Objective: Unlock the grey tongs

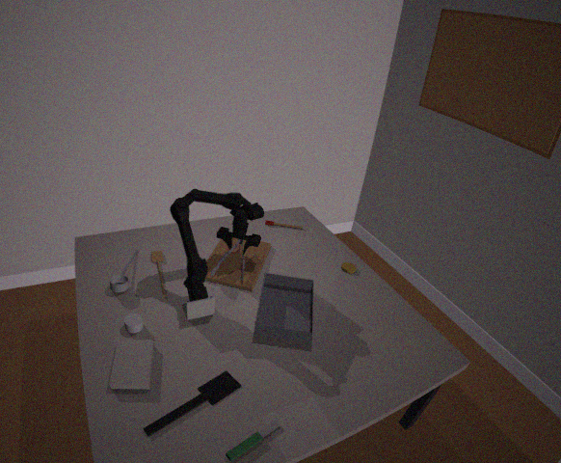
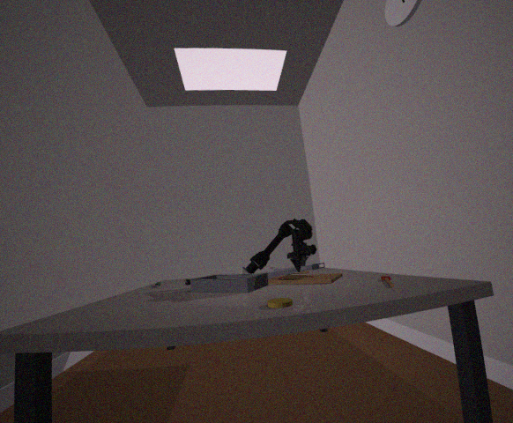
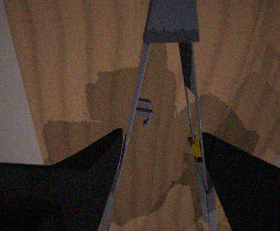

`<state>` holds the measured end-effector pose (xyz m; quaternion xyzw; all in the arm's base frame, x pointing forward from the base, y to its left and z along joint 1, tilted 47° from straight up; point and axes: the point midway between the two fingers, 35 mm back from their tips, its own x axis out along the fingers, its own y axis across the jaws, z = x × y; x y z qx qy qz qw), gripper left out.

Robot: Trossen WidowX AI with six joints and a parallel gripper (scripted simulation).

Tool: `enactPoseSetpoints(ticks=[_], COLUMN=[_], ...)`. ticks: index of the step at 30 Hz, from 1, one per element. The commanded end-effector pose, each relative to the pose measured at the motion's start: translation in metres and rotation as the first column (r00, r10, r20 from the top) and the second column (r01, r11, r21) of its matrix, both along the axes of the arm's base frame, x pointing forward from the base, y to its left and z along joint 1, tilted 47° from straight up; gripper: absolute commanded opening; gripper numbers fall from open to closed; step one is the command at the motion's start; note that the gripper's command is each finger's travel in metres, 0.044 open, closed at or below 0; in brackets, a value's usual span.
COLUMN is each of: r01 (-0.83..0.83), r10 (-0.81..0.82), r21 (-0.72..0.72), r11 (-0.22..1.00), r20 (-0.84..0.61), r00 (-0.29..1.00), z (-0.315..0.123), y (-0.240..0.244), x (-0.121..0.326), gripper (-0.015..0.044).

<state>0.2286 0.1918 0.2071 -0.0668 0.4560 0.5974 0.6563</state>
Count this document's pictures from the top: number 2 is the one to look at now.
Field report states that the yellow flat disc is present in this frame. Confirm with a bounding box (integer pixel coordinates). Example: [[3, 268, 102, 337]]
[[268, 298, 293, 308]]

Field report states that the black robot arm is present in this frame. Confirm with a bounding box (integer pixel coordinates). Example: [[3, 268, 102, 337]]
[[245, 219, 316, 273]]

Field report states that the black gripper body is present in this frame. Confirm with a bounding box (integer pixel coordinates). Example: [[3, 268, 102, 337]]
[[287, 241, 310, 259]]

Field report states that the wooden board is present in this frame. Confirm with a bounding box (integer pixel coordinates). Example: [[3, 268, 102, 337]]
[[268, 273, 342, 285]]

